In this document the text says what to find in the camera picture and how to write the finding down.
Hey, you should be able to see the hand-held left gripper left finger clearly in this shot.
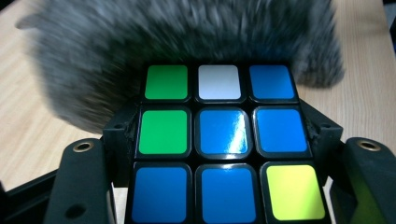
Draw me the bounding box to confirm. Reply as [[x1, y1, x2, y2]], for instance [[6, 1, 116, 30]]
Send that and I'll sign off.
[[102, 102, 139, 188]]

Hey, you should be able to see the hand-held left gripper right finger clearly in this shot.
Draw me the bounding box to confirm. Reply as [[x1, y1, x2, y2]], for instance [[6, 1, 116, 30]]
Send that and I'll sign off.
[[300, 99, 345, 185]]

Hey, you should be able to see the colourful puzzle cube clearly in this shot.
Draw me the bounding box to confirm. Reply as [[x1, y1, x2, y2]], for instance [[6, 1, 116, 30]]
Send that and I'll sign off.
[[124, 60, 332, 224]]

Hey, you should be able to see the grey fluffy cloth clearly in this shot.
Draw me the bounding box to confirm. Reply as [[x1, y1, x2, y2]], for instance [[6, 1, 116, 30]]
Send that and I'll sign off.
[[15, 0, 345, 133]]

